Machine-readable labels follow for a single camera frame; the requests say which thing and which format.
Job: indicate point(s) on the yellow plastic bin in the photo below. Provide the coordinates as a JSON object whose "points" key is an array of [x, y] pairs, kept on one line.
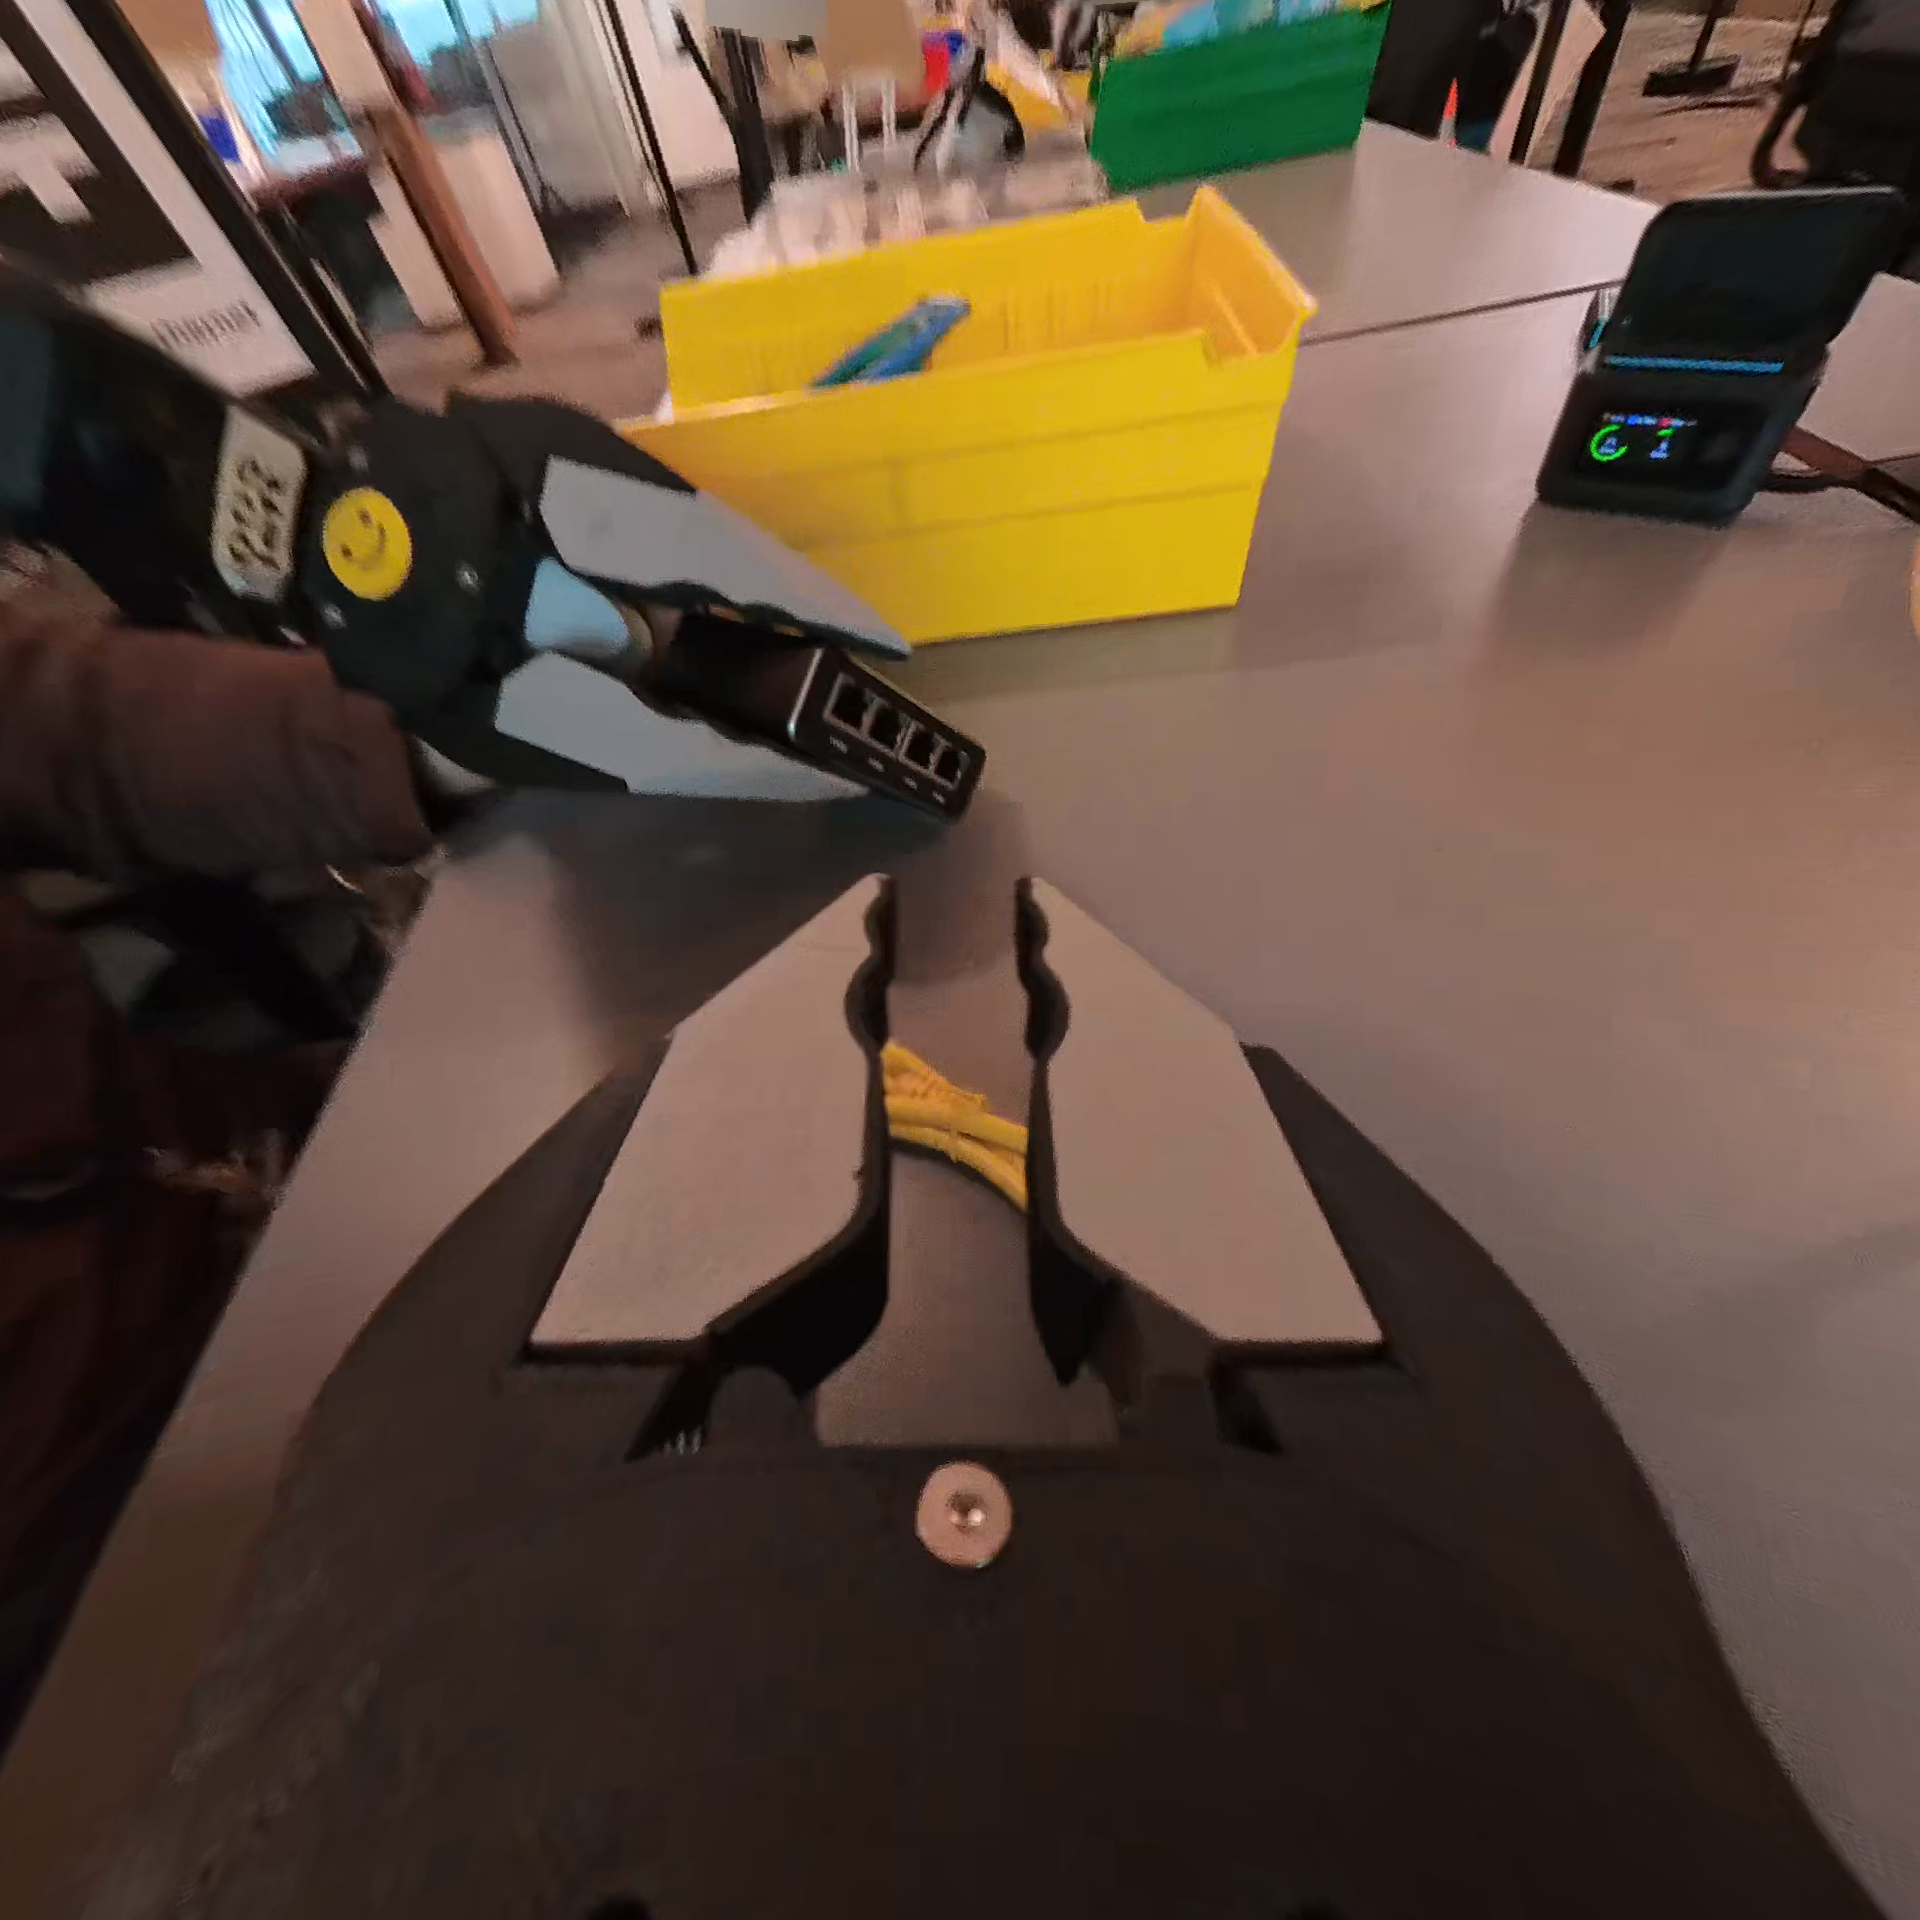
{"points": [[1020, 452]]}

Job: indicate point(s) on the person's left forearm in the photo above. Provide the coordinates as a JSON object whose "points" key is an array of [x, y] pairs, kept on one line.
{"points": [[180, 735]]}

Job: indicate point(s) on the green plastic bin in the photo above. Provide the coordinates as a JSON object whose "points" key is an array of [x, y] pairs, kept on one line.
{"points": [[1230, 107]]}

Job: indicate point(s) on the blue packet in bin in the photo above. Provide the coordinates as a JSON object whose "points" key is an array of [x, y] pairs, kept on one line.
{"points": [[892, 341]]}

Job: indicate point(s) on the black label printer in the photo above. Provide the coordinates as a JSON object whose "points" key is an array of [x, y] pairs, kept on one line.
{"points": [[1724, 300]]}

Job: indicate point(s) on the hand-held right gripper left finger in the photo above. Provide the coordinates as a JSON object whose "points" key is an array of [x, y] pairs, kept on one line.
{"points": [[721, 1171]]}

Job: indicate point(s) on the black white framed sign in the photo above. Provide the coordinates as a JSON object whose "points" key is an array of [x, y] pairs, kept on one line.
{"points": [[90, 195]]}

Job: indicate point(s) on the black network switch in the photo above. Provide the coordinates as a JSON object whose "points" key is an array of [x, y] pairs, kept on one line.
{"points": [[885, 735]]}

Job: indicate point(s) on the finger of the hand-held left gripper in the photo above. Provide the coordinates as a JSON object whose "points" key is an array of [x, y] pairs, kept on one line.
{"points": [[674, 548], [629, 744]]}

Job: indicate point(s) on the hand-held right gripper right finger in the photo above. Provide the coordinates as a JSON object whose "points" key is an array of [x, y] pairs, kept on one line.
{"points": [[1185, 1171]]}

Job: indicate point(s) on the white bin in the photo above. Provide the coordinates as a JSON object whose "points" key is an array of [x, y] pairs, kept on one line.
{"points": [[493, 211]]}

